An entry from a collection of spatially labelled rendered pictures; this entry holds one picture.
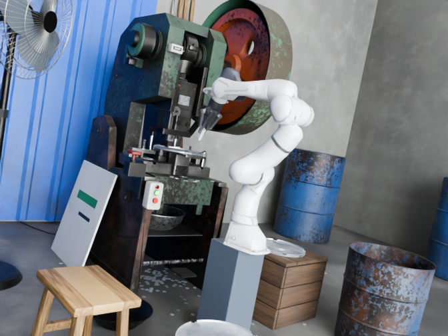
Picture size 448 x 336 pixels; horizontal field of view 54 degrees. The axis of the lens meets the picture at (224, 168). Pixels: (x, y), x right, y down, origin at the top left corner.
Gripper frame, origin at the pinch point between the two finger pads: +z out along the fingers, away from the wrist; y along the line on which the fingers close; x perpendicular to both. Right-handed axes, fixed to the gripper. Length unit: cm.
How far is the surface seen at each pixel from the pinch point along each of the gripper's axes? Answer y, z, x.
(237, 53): 28, -34, 53
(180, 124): -5.4, 5.2, 16.1
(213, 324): -23, 17, -107
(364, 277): 67, 11, -85
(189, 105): -0.4, -3.4, 26.1
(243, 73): 30, -28, 40
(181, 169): -0.1, 25.0, 1.2
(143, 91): -25.8, -0.2, 33.9
